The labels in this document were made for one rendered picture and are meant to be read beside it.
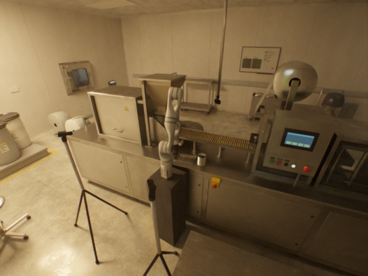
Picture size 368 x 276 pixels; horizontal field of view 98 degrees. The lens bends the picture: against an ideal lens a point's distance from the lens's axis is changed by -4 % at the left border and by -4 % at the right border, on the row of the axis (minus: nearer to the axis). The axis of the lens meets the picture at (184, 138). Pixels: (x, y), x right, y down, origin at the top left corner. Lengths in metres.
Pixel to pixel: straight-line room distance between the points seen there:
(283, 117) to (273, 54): 4.04
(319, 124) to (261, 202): 0.76
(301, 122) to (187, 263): 1.08
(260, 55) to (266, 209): 4.19
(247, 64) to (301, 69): 3.82
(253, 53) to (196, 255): 4.78
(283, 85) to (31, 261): 2.73
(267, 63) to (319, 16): 1.35
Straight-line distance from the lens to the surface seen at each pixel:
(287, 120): 1.26
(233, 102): 5.45
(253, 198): 1.62
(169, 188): 1.38
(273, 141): 1.31
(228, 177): 1.52
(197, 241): 1.24
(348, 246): 2.01
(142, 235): 2.13
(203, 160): 1.57
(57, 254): 2.34
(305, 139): 1.32
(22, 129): 4.19
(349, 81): 5.65
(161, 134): 1.86
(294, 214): 1.71
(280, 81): 1.46
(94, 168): 2.53
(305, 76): 1.48
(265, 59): 5.20
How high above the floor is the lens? 1.77
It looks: 28 degrees down
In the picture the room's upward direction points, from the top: straight up
